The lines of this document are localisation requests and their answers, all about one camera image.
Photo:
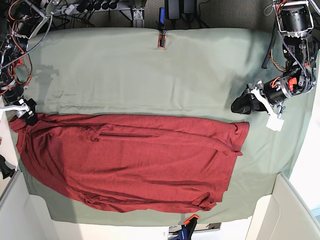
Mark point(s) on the white power strip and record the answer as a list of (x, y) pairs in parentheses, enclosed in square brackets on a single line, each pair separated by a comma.
[(93, 6)]

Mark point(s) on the white bin right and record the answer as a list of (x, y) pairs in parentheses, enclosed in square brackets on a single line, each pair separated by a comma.
[(282, 215)]

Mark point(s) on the red long-sleeve shirt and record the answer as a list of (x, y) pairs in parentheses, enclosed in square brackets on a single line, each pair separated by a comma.
[(123, 163)]

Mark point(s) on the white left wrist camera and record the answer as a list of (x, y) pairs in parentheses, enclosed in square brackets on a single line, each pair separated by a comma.
[(274, 124)]

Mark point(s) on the black clamp left edge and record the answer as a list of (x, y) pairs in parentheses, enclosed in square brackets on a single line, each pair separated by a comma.
[(4, 169)]

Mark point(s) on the blue clamp bottom edge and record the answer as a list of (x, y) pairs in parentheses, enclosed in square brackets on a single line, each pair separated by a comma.
[(187, 228)]

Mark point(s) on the blue clamp top edge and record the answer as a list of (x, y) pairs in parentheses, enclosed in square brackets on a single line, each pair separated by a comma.
[(161, 27)]

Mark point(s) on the green table cloth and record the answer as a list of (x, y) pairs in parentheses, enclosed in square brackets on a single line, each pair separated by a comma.
[(199, 73)]

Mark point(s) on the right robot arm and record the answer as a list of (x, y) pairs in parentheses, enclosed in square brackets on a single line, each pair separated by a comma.
[(23, 20)]

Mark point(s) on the black power supply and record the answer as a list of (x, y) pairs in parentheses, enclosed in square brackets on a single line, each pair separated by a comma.
[(175, 8)]

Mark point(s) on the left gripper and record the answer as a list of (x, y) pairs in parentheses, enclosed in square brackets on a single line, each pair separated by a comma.
[(263, 97)]

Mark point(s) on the blue clamp edge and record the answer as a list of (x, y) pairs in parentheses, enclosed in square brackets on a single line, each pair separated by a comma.
[(161, 27), (187, 228)]

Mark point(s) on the white bin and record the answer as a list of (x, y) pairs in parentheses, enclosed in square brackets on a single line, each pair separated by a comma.
[(24, 216), (282, 215)]

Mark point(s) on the metal table leg bracket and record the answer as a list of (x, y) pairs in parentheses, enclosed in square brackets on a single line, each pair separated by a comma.
[(138, 13)]

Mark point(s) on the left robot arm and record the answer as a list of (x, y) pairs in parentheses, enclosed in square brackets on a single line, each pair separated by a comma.
[(293, 51)]

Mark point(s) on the white bin left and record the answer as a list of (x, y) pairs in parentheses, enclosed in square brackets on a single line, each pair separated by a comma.
[(24, 216)]

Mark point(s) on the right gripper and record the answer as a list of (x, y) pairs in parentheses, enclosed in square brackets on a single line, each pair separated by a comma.
[(24, 109)]

